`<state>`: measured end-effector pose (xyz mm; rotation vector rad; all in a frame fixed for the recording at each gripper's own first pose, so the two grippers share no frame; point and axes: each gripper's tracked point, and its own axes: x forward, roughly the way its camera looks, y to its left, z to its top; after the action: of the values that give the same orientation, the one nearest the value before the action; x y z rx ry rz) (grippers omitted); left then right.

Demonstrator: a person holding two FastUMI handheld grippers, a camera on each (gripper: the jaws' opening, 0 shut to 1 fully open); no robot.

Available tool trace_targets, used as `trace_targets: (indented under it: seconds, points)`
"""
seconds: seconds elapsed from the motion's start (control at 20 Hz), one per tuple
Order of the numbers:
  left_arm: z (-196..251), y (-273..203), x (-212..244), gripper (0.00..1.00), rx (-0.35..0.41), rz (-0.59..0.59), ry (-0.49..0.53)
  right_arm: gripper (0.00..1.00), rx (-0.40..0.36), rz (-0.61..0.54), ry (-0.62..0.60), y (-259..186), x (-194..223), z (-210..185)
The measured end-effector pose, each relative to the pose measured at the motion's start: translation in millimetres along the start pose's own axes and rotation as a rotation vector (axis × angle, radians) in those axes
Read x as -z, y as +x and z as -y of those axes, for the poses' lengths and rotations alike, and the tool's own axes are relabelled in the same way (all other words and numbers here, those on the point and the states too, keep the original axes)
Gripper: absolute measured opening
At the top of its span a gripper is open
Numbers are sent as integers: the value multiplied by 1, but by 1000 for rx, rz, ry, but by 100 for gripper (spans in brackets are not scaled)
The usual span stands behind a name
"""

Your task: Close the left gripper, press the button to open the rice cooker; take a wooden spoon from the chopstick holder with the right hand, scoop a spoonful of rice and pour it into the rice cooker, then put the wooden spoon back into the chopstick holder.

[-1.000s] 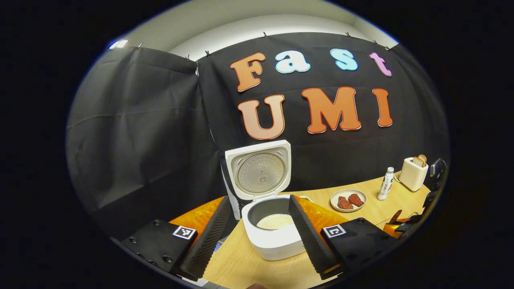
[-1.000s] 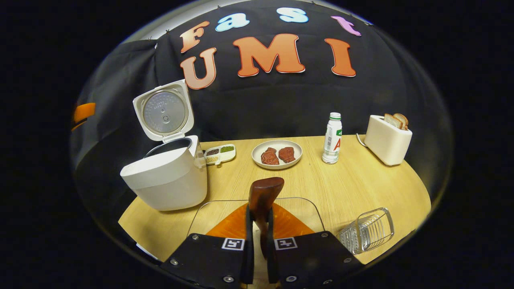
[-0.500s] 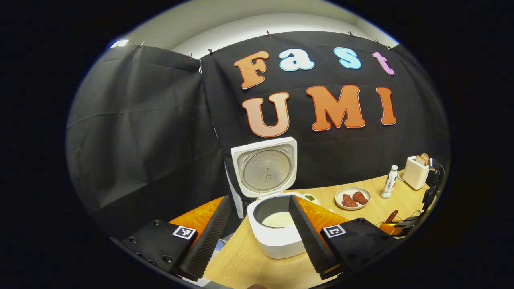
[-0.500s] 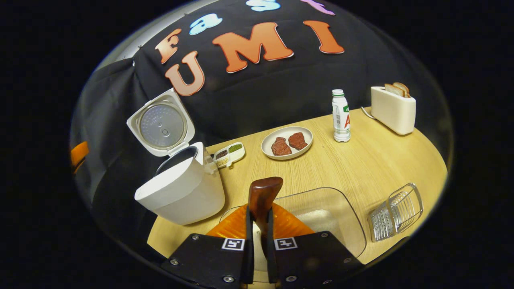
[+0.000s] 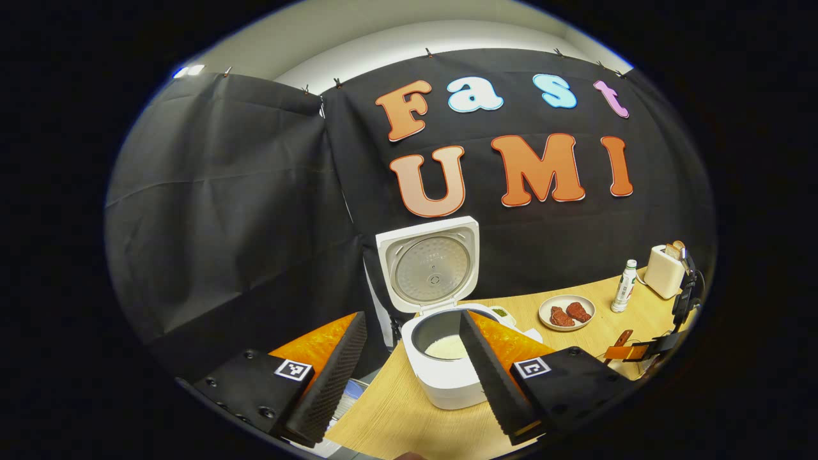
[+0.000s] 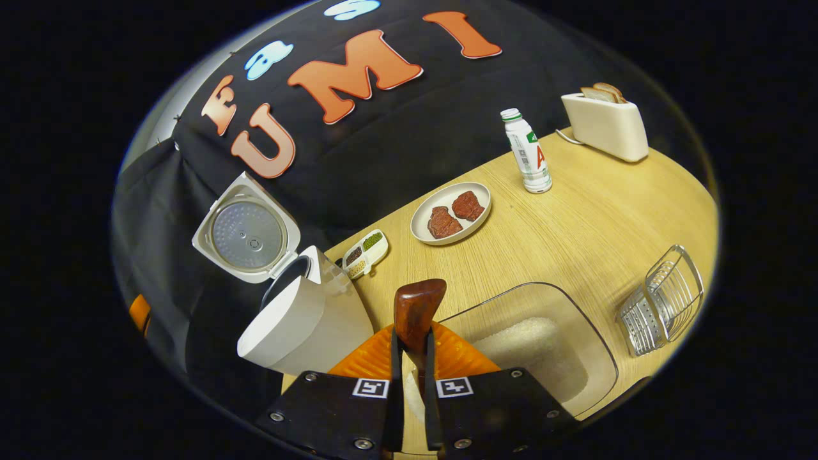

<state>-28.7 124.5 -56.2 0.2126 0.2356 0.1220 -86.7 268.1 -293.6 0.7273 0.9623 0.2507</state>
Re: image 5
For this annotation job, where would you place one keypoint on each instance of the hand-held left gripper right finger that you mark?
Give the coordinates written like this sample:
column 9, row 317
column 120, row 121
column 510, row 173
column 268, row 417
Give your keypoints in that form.
column 489, row 383

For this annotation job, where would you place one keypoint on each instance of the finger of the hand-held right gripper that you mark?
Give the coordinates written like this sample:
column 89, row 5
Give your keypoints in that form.
column 652, row 348

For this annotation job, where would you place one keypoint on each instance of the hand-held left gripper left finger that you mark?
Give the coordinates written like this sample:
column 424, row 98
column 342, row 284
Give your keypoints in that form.
column 329, row 390

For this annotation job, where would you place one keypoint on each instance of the brown wooden spoon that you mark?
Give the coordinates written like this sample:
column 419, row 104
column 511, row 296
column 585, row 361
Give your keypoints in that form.
column 623, row 338

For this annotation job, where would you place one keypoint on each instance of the white rice cooker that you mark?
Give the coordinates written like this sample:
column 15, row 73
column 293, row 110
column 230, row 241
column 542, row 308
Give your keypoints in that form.
column 447, row 390

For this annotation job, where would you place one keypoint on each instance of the white rice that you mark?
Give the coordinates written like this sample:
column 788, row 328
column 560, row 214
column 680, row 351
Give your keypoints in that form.
column 447, row 348

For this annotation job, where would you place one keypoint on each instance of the white floor box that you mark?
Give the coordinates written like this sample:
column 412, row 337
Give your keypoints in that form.
column 348, row 399

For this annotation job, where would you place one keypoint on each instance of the cream toaster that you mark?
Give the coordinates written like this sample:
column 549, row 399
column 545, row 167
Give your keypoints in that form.
column 661, row 275

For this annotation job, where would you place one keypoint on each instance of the toast bread slice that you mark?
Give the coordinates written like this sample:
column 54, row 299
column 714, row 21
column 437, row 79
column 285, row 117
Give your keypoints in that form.
column 671, row 250
column 680, row 245

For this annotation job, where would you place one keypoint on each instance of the white drink bottle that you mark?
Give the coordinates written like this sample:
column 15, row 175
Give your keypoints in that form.
column 624, row 287

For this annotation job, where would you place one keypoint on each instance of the white round plate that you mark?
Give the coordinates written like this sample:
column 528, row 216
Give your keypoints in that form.
column 588, row 323

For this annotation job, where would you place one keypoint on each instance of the small white sauce dish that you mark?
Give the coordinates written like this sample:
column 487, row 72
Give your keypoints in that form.
column 501, row 314

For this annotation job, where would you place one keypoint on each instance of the red meat piece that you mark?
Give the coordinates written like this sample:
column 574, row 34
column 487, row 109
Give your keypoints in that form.
column 561, row 317
column 579, row 312

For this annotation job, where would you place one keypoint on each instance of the black backdrop cloth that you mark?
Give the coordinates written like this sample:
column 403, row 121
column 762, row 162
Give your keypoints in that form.
column 223, row 191

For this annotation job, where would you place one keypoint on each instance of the ceiling light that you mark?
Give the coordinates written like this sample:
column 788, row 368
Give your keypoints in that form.
column 188, row 71

